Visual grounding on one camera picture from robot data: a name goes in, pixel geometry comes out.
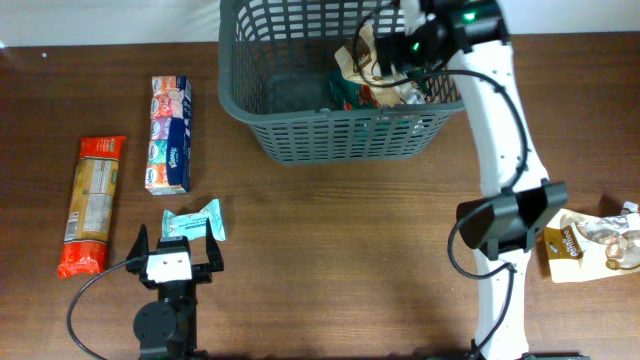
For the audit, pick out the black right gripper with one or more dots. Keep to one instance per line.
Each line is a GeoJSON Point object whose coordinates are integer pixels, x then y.
{"type": "Point", "coordinates": [406, 53]}

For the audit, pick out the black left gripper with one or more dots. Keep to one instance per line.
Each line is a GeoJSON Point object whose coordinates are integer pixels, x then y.
{"type": "Point", "coordinates": [202, 273]}

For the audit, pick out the beige brown snack pouch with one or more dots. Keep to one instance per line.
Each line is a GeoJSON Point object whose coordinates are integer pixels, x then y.
{"type": "Point", "coordinates": [363, 68]}
{"type": "Point", "coordinates": [583, 248]}

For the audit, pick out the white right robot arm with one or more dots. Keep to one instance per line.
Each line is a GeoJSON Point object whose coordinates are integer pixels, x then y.
{"type": "Point", "coordinates": [493, 238]}

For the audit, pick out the mint green snack wrapper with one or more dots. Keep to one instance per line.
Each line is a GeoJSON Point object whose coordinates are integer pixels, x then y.
{"type": "Point", "coordinates": [194, 225]}

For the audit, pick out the green snack bag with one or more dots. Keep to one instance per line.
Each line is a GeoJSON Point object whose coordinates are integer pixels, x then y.
{"type": "Point", "coordinates": [351, 95]}

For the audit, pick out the orange spaghetti pasta package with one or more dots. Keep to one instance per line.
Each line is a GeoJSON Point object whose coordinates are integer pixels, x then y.
{"type": "Point", "coordinates": [86, 236]}

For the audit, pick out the Kleenex tissue multipack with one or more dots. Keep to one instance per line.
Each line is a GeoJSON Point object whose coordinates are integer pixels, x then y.
{"type": "Point", "coordinates": [168, 170]}

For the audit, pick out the grey plastic basket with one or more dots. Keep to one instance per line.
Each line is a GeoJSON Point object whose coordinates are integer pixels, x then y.
{"type": "Point", "coordinates": [279, 75]}

